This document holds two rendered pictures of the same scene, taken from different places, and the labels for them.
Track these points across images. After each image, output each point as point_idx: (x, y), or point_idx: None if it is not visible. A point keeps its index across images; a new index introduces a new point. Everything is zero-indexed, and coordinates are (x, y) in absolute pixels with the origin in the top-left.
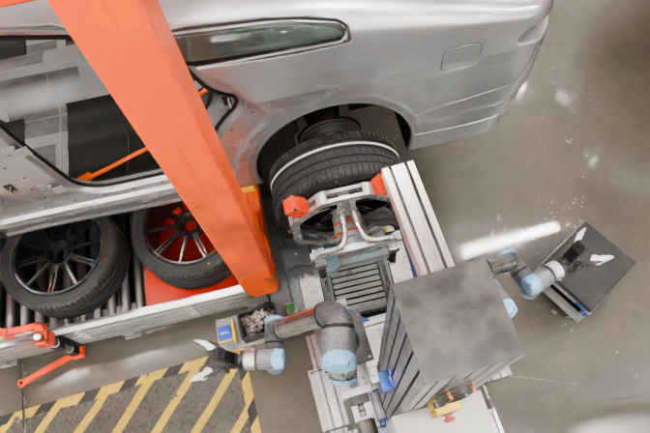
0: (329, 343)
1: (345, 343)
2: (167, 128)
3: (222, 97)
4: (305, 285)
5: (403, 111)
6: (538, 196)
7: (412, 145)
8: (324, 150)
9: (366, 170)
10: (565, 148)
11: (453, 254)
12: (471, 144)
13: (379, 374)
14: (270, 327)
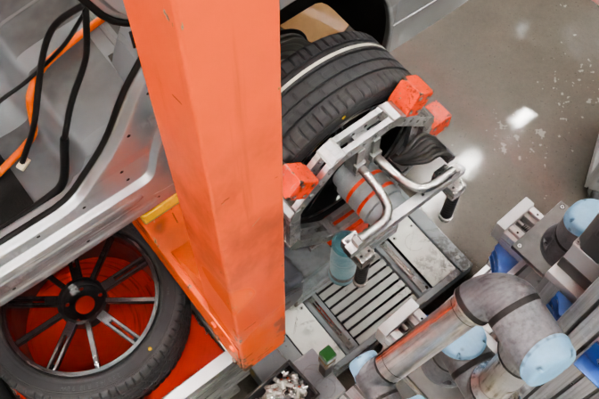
0: (526, 336)
1: (551, 324)
2: (232, 4)
3: (131, 31)
4: (291, 327)
5: None
6: (535, 79)
7: (389, 44)
8: (304, 76)
9: (380, 84)
10: (535, 6)
11: (469, 198)
12: (417, 44)
13: (578, 364)
14: (370, 373)
